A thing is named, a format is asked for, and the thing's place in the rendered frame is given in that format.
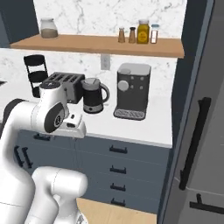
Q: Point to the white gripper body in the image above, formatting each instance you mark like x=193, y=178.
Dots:
x=74, y=131

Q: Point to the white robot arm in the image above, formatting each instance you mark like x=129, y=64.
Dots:
x=17, y=151

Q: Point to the black electric kettle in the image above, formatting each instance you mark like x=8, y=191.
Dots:
x=92, y=97

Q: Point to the blue-grey drawer front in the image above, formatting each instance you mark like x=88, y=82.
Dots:
x=29, y=136
x=140, y=170
x=140, y=202
x=140, y=188
x=140, y=148

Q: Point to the black four-slot toaster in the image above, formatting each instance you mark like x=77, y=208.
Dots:
x=67, y=84

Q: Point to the grey coffee machine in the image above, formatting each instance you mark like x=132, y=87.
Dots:
x=132, y=90

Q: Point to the glass jar with brown contents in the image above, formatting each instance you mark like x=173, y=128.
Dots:
x=48, y=29

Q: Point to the brown spice shaker grey cap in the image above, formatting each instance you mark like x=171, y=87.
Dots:
x=121, y=35

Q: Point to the brown spice shaker black cap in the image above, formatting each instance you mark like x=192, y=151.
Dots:
x=132, y=35

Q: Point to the yellow jar with label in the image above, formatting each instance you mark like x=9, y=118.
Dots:
x=143, y=33

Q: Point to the small white-lidded spice bottle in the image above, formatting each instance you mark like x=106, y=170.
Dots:
x=154, y=34

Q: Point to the dark blue tall side panel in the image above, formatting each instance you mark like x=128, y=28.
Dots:
x=186, y=73

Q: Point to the grey fridge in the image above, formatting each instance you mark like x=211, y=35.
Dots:
x=204, y=145

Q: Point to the white wall socket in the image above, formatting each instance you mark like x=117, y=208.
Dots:
x=105, y=62

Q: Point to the wooden wall shelf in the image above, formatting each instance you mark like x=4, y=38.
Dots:
x=96, y=44

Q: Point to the dark blue wall cupboard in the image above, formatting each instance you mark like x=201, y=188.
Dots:
x=17, y=20

